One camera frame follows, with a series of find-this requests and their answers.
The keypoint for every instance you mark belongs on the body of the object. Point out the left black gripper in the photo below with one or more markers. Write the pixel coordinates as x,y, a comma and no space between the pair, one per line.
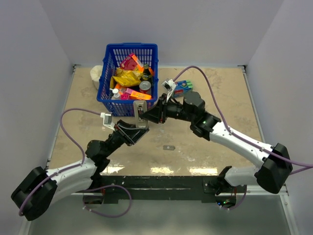
131,134

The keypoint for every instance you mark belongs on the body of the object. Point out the white pump bottle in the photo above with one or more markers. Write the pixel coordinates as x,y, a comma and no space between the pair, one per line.
115,94

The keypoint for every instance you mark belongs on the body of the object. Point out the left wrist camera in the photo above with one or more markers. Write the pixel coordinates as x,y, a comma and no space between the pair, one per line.
107,120

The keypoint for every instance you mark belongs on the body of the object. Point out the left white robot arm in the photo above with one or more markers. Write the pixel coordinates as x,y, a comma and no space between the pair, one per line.
40,188

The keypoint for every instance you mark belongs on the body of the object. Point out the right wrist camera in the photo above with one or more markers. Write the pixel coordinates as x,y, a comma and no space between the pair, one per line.
169,85

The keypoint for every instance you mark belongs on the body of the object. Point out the metal tin can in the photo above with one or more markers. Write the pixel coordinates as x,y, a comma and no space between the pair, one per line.
145,87

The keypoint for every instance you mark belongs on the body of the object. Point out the yellow chips bag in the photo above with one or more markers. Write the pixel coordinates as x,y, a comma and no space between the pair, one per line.
127,78

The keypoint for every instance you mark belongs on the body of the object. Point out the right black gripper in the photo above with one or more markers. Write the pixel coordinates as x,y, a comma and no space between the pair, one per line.
158,113

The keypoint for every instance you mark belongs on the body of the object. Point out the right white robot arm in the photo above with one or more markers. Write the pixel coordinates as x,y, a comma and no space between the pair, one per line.
271,165

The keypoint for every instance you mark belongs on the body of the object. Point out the pink orange snack box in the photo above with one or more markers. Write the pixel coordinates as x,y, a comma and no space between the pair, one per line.
132,63

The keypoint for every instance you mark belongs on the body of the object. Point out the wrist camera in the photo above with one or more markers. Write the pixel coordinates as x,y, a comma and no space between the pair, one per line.
107,120
169,85

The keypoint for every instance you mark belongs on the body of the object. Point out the blue plastic basket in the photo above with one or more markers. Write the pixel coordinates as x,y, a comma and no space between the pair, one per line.
114,55

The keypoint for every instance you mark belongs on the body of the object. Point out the grey remote control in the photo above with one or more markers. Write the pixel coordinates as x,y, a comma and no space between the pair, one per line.
140,124

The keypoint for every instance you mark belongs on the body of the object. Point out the dark sauce bottle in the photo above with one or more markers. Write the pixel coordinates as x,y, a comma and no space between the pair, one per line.
146,74

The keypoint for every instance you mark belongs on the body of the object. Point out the sponge pack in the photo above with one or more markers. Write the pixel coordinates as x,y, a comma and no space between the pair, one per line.
182,87

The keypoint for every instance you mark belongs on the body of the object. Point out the grey battery cover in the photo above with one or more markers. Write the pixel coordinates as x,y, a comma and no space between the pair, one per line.
169,147

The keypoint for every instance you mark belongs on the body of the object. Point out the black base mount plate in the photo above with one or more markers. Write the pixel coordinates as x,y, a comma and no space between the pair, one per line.
205,189

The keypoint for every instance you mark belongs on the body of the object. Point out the white paper roll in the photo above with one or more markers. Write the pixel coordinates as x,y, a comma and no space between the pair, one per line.
95,74

